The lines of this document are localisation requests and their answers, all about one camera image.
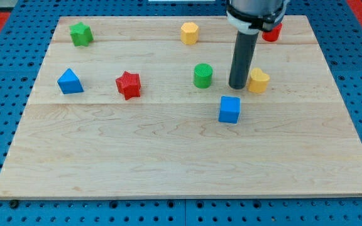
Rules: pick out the blue cube block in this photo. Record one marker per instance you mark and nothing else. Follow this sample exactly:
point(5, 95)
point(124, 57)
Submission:
point(229, 109)

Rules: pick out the light wooden board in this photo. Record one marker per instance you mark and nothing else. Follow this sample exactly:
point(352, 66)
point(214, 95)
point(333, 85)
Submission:
point(295, 140)

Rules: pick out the yellow hexagon block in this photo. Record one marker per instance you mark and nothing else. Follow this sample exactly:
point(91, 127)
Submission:
point(189, 33)

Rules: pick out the red block behind arm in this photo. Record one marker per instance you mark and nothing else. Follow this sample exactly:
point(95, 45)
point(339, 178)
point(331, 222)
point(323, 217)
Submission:
point(273, 35)

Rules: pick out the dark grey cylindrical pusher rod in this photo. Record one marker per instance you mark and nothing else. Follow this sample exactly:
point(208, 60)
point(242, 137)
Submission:
point(242, 57)

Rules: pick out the green cylinder block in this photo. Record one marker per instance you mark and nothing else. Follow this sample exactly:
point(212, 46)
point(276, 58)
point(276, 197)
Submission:
point(203, 75)

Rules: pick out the green star block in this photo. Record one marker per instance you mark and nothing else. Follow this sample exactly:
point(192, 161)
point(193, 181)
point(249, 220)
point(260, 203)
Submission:
point(81, 34)

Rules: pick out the blue triangle block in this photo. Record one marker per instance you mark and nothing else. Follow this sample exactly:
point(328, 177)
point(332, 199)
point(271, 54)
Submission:
point(69, 83)

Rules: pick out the red star block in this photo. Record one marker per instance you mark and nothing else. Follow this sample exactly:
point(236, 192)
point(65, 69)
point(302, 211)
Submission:
point(129, 85)

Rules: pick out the yellow heart block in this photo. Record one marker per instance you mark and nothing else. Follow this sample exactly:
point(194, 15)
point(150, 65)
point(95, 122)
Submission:
point(258, 81)

